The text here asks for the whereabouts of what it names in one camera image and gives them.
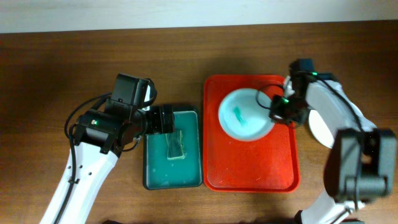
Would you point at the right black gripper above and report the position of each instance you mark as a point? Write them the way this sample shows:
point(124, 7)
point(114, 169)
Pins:
point(291, 114)

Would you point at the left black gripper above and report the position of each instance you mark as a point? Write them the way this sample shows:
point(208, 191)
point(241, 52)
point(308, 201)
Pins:
point(168, 119)

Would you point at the white plate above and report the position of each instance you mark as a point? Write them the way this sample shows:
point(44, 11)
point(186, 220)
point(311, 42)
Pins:
point(320, 130)

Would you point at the light blue plate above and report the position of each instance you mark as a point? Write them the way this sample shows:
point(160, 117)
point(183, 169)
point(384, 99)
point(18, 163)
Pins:
point(244, 114)

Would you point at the green yellow sponge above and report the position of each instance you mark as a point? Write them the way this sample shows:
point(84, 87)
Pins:
point(175, 145)

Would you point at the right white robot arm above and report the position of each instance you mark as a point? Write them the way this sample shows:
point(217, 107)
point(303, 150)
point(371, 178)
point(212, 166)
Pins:
point(362, 161)

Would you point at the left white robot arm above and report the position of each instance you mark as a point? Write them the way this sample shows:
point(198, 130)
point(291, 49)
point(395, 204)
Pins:
point(99, 137)

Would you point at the red plastic tray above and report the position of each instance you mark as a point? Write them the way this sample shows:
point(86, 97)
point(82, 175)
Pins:
point(266, 165)

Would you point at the dark green basin tray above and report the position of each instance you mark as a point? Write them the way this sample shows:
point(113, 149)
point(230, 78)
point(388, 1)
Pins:
point(162, 172)

